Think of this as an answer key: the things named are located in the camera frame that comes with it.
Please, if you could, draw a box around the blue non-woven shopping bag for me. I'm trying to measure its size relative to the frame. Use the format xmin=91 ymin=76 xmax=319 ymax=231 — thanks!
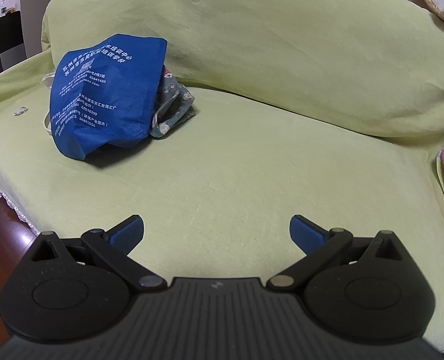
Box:
xmin=48 ymin=34 xmax=167 ymax=160

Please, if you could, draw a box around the grey cat-print fabric bag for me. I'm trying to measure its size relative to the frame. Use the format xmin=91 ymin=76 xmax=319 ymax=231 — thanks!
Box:
xmin=150 ymin=66 xmax=196 ymax=139

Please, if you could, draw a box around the light green sofa cover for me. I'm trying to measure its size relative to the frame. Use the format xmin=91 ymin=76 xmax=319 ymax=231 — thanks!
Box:
xmin=0 ymin=0 xmax=444 ymax=350

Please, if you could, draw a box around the small white object on sofa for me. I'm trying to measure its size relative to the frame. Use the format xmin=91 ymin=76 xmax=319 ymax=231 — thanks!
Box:
xmin=14 ymin=106 xmax=28 ymax=116

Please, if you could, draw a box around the black cabinet in background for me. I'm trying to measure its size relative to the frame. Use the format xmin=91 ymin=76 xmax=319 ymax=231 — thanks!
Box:
xmin=0 ymin=10 xmax=26 ymax=73

